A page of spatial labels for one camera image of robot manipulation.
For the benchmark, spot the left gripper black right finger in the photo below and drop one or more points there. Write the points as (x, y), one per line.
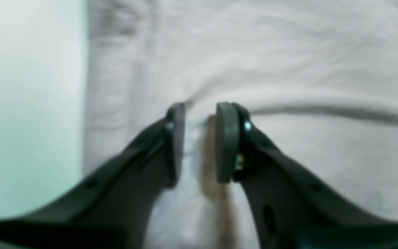
(291, 207)

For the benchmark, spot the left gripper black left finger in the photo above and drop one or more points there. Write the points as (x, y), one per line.
(110, 208)

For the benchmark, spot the mauve t-shirt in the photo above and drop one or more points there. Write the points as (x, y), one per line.
(319, 78)

